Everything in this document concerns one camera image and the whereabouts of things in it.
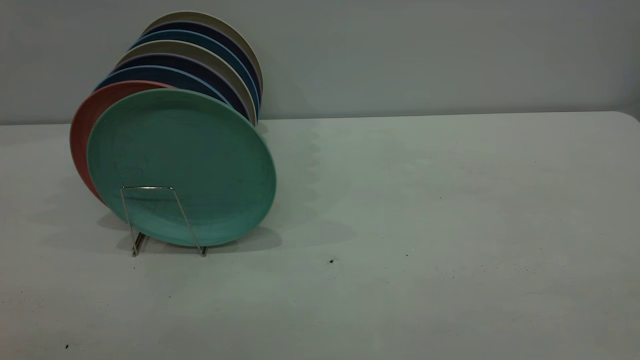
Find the pink round plate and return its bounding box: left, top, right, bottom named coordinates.
left=69, top=80, right=173, bottom=207

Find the dark purple plate lavender rim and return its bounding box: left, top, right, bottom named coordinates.
left=144, top=20, right=263, bottom=96
left=115, top=53, right=251, bottom=121

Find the metal wire plate rack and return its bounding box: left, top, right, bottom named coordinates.
left=120, top=186, right=208, bottom=258

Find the navy plate light blue rim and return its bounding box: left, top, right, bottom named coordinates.
left=95, top=65, right=233, bottom=108

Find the beige round plate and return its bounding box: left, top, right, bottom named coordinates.
left=142, top=11, right=264, bottom=86
left=116, top=40, right=257, bottom=127

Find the teal blue round plate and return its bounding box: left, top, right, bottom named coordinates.
left=131, top=29, right=261, bottom=118

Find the green round plate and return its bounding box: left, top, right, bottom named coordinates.
left=86, top=88, right=277, bottom=248

